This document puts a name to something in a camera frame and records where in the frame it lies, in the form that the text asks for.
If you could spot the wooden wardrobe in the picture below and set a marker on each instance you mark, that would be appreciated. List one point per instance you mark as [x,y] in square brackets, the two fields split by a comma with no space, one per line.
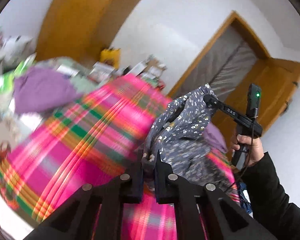
[81,29]

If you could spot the person's right hand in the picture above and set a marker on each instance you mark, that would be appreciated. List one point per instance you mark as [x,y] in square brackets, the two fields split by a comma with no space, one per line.
[254,145]

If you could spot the yellow gift bag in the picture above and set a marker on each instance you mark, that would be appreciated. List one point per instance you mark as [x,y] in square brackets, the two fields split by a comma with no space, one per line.
[111,57]

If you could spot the grey floral garment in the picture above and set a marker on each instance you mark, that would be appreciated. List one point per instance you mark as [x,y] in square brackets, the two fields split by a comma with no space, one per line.
[177,135]

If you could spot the green painted side table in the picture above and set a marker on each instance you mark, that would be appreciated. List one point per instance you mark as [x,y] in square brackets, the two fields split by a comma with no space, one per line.
[76,73]

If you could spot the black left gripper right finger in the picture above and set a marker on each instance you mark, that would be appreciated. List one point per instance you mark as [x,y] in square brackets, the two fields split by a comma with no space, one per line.
[171,188]

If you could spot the wooden door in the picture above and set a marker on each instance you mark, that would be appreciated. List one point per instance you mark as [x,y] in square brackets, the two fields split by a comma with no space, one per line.
[278,80]

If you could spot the folded purple cloth on bed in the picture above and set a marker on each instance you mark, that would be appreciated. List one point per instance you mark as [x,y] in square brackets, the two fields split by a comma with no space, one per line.
[214,138]

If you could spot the black sleeved right forearm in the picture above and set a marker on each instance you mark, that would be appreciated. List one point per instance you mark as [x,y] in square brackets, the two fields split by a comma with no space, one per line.
[269,202]

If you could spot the grey zippered door curtain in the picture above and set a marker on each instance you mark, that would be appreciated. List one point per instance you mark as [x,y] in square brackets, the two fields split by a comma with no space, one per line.
[224,66]

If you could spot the purple cloth on table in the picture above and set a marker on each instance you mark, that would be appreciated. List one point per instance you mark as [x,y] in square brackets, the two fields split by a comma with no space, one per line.
[42,89]

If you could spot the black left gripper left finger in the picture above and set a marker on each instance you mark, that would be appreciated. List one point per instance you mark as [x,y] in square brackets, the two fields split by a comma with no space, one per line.
[126,188]

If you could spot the pink plaid bed sheet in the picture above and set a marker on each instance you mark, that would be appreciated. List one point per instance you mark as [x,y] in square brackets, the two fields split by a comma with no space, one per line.
[90,141]

